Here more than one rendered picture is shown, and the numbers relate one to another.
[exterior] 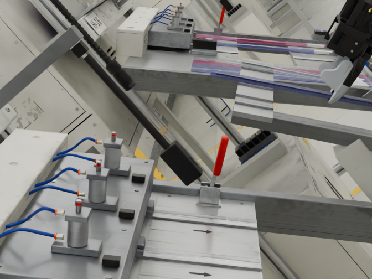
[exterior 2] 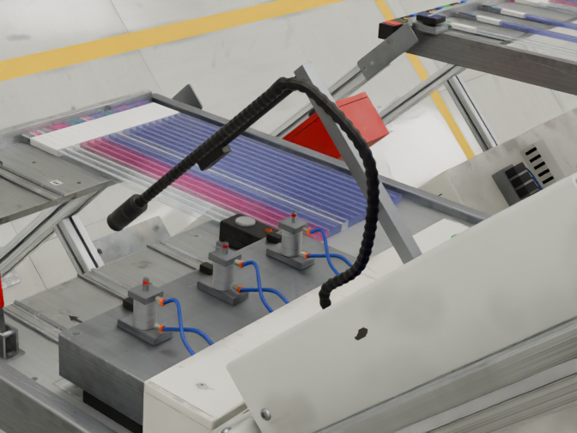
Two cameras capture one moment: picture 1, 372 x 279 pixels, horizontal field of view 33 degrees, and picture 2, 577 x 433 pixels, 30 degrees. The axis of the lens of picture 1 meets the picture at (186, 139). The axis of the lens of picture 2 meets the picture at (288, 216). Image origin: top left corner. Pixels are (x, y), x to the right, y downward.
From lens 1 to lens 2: 1.63 m
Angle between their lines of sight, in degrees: 124
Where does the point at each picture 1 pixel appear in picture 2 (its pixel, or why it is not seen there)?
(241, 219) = (12, 314)
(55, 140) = (180, 369)
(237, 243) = (66, 296)
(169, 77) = not seen: outside the picture
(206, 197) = (12, 339)
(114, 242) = (251, 254)
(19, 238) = not seen: hidden behind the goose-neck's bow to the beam
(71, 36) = (310, 70)
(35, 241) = (318, 276)
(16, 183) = (302, 308)
